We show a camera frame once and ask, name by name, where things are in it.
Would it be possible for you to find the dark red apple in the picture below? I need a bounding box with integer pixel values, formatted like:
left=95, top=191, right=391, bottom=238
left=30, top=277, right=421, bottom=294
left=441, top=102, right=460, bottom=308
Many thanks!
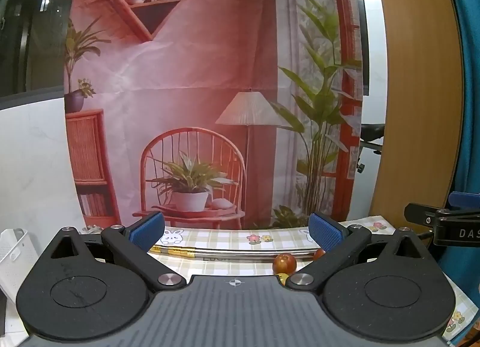
left=312, top=248, right=326, bottom=260

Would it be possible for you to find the yellow green apple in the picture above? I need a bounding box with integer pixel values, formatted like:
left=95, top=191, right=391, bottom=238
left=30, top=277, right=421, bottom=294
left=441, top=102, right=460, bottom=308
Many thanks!
left=277, top=273, right=289, bottom=285

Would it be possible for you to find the teal fabric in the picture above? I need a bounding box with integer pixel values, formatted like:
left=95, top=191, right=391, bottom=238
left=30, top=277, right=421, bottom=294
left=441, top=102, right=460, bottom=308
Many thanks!
left=440, top=0, right=479, bottom=303

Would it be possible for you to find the telescopic metal back scratcher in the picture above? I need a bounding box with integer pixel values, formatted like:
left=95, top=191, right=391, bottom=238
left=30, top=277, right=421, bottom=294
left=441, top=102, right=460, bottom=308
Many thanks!
left=148, top=245, right=318, bottom=261

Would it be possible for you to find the checkered bunny tablecloth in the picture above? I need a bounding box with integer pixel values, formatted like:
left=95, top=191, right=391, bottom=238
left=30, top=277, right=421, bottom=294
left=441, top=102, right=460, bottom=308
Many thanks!
left=149, top=215, right=479, bottom=345

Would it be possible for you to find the wooden board panel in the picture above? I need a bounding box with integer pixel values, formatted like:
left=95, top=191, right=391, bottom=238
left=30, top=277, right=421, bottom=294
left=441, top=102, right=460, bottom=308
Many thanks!
left=370, top=0, right=464, bottom=228

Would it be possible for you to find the black stand with knob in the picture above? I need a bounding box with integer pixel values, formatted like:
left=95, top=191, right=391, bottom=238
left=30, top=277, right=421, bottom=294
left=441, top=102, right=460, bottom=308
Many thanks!
left=356, top=124, right=385, bottom=173

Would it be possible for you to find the white perforated plastic basket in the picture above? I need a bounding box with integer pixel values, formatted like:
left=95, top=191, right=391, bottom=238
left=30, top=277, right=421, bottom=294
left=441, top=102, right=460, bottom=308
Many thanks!
left=0, top=229, right=38, bottom=303

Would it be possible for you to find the printed room backdrop cloth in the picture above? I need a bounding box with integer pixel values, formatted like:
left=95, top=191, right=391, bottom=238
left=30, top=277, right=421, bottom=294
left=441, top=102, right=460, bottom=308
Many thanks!
left=65, top=0, right=367, bottom=229

